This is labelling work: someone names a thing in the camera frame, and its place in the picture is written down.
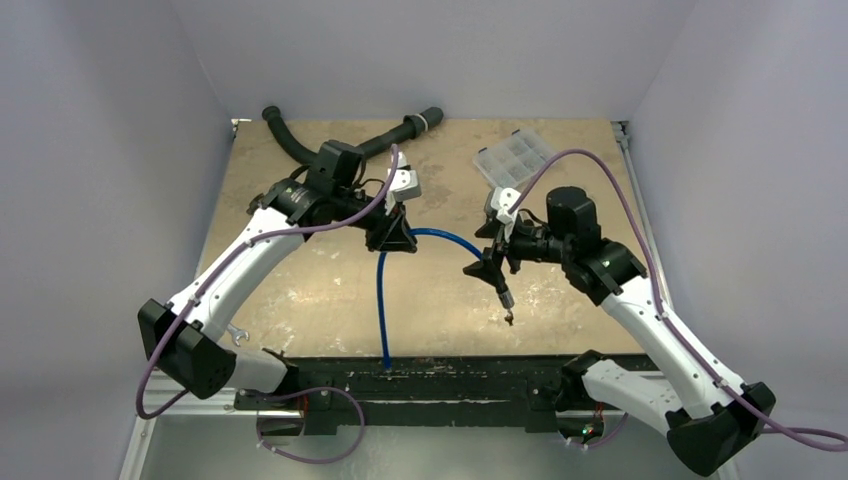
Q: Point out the black claw hammer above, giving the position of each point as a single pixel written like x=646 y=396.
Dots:
x=254 y=204

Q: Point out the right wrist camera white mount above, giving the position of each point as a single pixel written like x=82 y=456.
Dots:
x=502 y=203

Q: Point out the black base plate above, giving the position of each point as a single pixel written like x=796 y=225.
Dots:
x=519 y=391

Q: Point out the blue cable lock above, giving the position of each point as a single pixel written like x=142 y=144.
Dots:
x=426 y=310

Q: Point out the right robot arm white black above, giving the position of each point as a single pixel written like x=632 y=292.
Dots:
x=705 y=411

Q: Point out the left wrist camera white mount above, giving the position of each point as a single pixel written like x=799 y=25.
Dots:
x=404 y=186

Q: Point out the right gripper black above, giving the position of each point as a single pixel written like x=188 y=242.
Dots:
x=500 y=253

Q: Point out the silver open-end wrench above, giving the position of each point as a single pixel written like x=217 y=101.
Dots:
x=238 y=335

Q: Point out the clear plastic organizer box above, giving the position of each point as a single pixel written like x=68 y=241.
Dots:
x=515 y=160

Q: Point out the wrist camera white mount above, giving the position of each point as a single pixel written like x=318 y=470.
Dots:
x=404 y=186
x=502 y=203

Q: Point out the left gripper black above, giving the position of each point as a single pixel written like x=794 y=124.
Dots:
x=400 y=236

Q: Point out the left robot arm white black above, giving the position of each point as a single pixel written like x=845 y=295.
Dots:
x=181 y=336

